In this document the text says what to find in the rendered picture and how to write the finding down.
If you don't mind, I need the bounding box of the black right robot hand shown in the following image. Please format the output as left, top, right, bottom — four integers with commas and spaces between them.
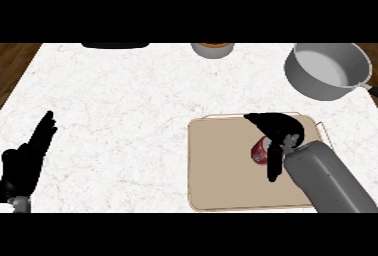
243, 112, 308, 183

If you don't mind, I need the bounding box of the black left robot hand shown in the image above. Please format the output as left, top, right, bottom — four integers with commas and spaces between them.
0, 110, 59, 204

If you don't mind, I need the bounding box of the red can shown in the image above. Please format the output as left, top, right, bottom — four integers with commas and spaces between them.
250, 135, 272, 165

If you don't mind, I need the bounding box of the beige tray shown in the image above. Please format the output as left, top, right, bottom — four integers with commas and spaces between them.
186, 112, 336, 213

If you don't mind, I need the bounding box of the grey metal pot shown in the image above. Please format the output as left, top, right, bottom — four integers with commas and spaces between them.
282, 43, 378, 102

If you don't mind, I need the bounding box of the grey cup with orange top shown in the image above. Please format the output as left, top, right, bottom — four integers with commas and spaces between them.
191, 42, 237, 60

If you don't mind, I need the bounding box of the black flat appliance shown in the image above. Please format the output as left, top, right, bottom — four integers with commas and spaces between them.
80, 42, 151, 50

